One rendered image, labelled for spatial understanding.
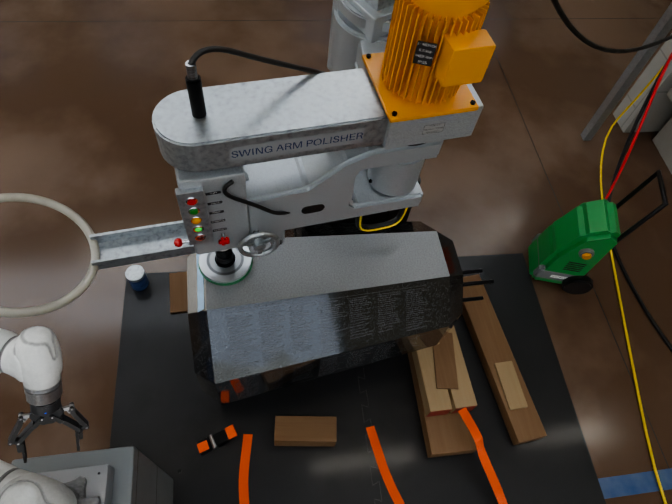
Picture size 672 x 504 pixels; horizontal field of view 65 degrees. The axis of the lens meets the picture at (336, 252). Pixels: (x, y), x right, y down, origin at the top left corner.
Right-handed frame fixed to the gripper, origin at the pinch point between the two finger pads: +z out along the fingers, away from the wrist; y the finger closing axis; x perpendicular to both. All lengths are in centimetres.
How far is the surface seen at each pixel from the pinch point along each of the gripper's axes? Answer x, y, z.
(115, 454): -14.2, -17.4, 22.4
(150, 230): -57, -36, -41
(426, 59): 10, -96, -117
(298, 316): -38, -92, -7
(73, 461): -17.4, -4.4, 24.5
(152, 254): -47, -36, -36
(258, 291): -48, -77, -15
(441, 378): -28, -170, 37
